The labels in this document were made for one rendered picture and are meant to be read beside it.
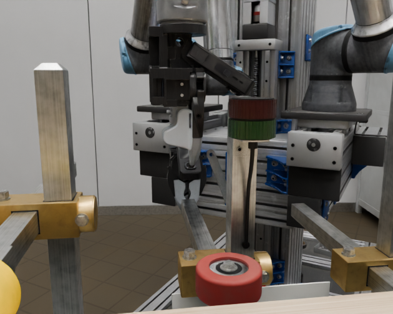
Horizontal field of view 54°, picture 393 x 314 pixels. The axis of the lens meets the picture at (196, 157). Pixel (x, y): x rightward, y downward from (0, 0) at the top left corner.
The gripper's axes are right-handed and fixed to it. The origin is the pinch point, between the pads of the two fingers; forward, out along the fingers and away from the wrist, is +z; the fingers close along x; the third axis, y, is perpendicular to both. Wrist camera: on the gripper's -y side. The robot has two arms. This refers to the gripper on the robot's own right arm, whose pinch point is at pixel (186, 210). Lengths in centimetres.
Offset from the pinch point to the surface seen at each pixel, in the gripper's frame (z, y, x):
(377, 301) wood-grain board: -8, -52, -14
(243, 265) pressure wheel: -8.0, -43.3, -1.8
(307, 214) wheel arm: -2.3, -12.3, -24.2
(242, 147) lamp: -21.2, -35.4, -3.4
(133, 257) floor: 83, 148, 18
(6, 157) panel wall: 32, 239, 119
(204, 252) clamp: -4.6, -32.1, 1.2
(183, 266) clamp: -4.6, -35.8, 4.8
